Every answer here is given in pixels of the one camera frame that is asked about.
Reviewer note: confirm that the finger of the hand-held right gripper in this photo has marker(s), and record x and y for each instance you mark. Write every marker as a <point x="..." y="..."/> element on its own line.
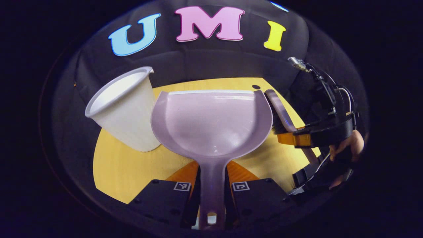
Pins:
<point x="330" y="127"/>
<point x="297" y="140"/>

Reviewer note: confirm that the lilac plastic dustpan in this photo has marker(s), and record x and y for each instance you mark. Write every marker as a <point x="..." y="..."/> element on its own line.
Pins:
<point x="211" y="122"/>

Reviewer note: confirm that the lilac small broom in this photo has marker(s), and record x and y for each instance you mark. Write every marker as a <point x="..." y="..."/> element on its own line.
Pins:
<point x="279" y="105"/>

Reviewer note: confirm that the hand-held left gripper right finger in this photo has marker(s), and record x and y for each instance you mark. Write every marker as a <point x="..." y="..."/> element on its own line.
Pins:
<point x="257" y="198"/>

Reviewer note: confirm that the wooden desktop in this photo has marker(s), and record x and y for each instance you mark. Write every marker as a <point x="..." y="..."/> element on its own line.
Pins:
<point x="132" y="172"/>

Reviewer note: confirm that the white ribbed garbage bin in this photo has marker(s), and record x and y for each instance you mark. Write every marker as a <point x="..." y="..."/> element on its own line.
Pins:
<point x="129" y="112"/>

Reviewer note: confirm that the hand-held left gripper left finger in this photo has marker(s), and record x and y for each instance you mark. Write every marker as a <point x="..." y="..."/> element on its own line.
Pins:
<point x="165" y="201"/>

